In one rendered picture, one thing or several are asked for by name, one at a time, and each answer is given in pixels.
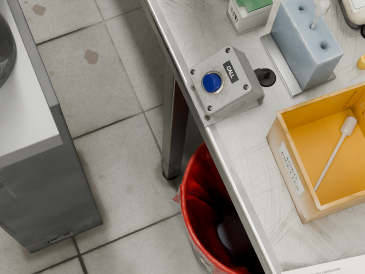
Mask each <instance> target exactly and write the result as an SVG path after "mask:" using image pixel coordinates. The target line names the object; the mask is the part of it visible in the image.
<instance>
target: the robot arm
mask: <svg viewBox="0 0 365 274"><path fill-rule="evenodd" d="M15 59H16V43H15V39H14V36H13V34H12V31H11V29H10V27H9V25H8V23H7V21H6V19H5V18H4V17H3V16H2V15H1V13H0V87H1V86H2V85H3V84H4V83H5V82H6V80H7V79H8V78H9V76H10V74H11V72H12V70H13V67H14V64H15Z"/></svg>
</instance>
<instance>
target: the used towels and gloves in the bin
mask: <svg viewBox="0 0 365 274"><path fill-rule="evenodd" d="M221 216H222V218H223V221H222V222H221V223H220V224H219V225H218V226H217V234H218V236H219V238H220V240H221V242H222V244H223V245H224V246H225V247H226V248H227V249H228V250H229V252H230V254H231V255H232V256H233V258H234V259H235V260H238V258H237V257H236V256H235V255H238V256H240V257H243V259H246V260H249V261H252V262H253V261H254V259H253V258H252V257H250V254H251V255H252V256H254V257H256V256H257V254H256V252H255V250H254V248H253V246H252V244H251V241H250V239H249V237H248V234H247V232H246V230H245V229H244V226H243V224H242V222H241V219H240V217H239V216H238V215H236V214H234V213H231V212H229V211H225V210H222V211H221Z"/></svg>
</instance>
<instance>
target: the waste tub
mask: <svg viewBox="0 0 365 274"><path fill-rule="evenodd" d="M348 116H353V117H355V118H356V119H357V121H358V123H357V125H356V127H355V129H354V131H353V133H352V134H351V136H346V137H345V138H344V140H343V142H342V144H341V146H340V148H339V150H338V151H337V153H336V155H335V157H334V159H333V161H332V163H331V165H330V166H329V168H328V170H327V172H326V174H325V176H324V178H323V180H322V181H321V183H320V185H319V187H318V189H317V190H316V192H315V191H314V187H315V185H316V183H317V181H318V179H319V177H320V175H321V174H322V172H323V170H324V168H325V165H326V164H327V162H328V160H329V159H330V157H331V155H332V153H333V151H334V149H335V147H336V145H337V144H338V142H339V140H340V138H341V136H342V133H341V132H340V129H341V127H342V125H343V123H344V121H345V119H346V118H347V117H348ZM266 139H267V142H268V144H269V146H270V149H271V151H272V154H273V156H274V159H275V161H276V163H277V165H278V168H279V170H280V173H281V175H282V177H283V179H284V182H285V184H286V186H287V189H288V192H289V193H290V196H291V199H292V201H293V203H294V206H295V208H296V210H297V212H298V215H299V217H300V220H301V222H302V224H306V223H309V222H312V221H314V220H317V219H320V218H323V217H325V216H328V215H331V214H333V213H336V212H339V211H341V210H344V209H347V208H350V207H353V206H355V205H358V204H360V203H363V202H365V81H364V82H361V83H358V84H355V85H352V86H349V87H347V88H344V89H340V90H337V91H334V92H332V93H329V94H326V95H323V96H320V97H317V98H314V99H311V100H308V101H305V102H302V103H299V104H296V105H293V106H291V107H288V108H285V109H281V110H279V111H276V118H275V120H274V122H273V124H272V126H271V128H270V130H269V132H268V134H267V136H266Z"/></svg>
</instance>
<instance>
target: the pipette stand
mask: <svg viewBox="0 0 365 274"><path fill-rule="evenodd" d="M315 7H316V5H315V3H314V1H313V0H283V1H281V3H280V5H279V8H278V12H277V13H276V17H275V20H274V22H273V25H272V28H271V30H270V33H268V34H266V35H263V36H261V37H260V40H261V42H262V44H263V46H264V48H265V49H266V51H267V53H268V55H269V57H270V58H271V60H272V62H273V64H274V66H275V68H276V69H277V71H278V73H279V75H280V77H281V79H282V80H283V82H284V84H285V85H286V88H287V90H288V91H289V93H290V95H291V96H292V97H295V96H297V95H299V94H302V93H304V92H306V91H309V90H311V89H313V88H316V87H318V86H320V85H322V84H325V83H327V82H329V81H331V80H334V79H335V78H336V75H335V74H334V72H333V71H334V69H335V67H336V66H337V64H338V62H339V61H340V59H341V57H342V56H343V54H344V52H343V51H342V49H341V47H340V45H339V44H338V42H337V40H336V39H335V37H334V35H333V33H332V32H331V30H330V28H329V27H328V25H327V24H326V22H325V20H324V18H323V17H320V18H319V20H318V22H317V24H316V26H315V28H314V29H310V27H311V25H312V23H313V21H314V19H315V17H316V15H315V14H314V12H313V11H314V9H315Z"/></svg>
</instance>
